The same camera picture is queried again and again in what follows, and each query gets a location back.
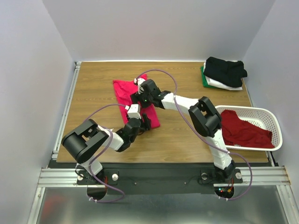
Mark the aluminium rail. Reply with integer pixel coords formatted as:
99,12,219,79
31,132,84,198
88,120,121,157
50,61,82,161
38,167,291,188

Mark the front aluminium rail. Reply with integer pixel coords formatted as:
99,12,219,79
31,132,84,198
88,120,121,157
38,167,291,188

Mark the pink t shirt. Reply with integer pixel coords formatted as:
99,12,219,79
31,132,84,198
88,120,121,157
113,80,160,128

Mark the left aluminium rail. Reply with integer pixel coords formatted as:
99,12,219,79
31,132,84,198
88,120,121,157
50,61,82,161

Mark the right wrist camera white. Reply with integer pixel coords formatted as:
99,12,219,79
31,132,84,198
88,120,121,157
133,77,145,94

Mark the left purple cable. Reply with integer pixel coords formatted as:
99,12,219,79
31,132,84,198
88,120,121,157
81,104,126,203

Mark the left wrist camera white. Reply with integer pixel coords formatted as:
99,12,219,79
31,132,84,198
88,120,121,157
125,104,142,119

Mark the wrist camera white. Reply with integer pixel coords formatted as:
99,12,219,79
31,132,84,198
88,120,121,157
125,104,142,119
133,77,145,94

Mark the folded green t shirt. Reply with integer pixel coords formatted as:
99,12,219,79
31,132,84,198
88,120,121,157
200,66,213,88

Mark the dark red t shirt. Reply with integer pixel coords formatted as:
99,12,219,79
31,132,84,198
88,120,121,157
221,110,274,148

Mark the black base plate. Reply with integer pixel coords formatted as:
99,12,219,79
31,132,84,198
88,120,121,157
77,163,243,197

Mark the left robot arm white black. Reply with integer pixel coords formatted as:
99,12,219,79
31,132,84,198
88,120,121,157
61,113,151,178

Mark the purple cable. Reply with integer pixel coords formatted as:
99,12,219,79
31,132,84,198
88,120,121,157
136,69,253,201
81,104,126,203

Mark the white plastic laundry basket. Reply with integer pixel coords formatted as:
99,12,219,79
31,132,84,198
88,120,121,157
216,105,283,151

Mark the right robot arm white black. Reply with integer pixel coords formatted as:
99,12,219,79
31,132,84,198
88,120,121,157
131,78,235,182

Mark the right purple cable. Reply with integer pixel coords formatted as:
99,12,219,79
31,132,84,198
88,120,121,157
136,69,253,201

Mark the folded black t shirt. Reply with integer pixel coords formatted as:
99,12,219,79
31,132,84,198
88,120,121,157
204,56,248,88

